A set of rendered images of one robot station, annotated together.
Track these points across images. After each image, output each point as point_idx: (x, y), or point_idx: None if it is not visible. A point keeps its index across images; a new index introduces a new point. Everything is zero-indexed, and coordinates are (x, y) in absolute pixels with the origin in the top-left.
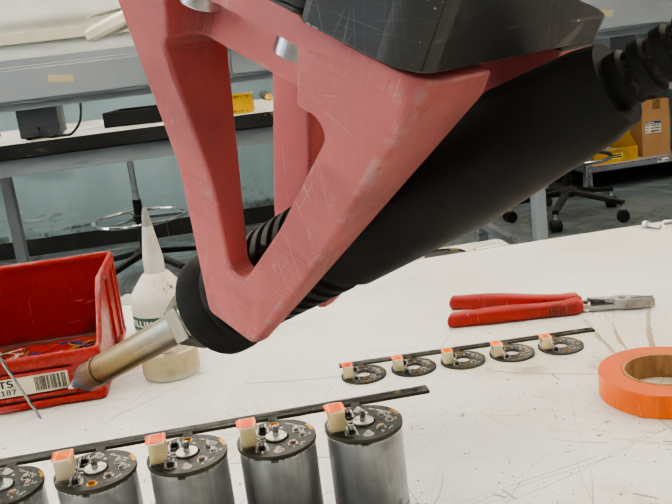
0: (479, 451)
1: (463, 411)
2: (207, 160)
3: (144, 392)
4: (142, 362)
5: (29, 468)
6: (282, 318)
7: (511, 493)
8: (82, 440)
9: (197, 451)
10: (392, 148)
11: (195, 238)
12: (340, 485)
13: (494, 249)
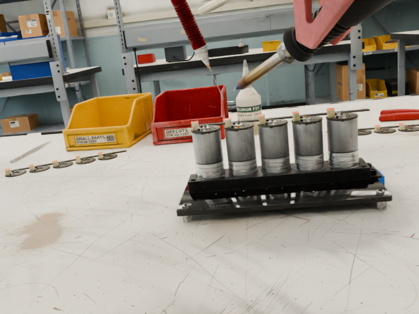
0: (389, 156)
1: (383, 145)
2: None
3: None
4: (264, 73)
5: (214, 125)
6: (322, 38)
7: (402, 166)
8: None
9: (276, 121)
10: None
11: (294, 12)
12: (330, 139)
13: (405, 97)
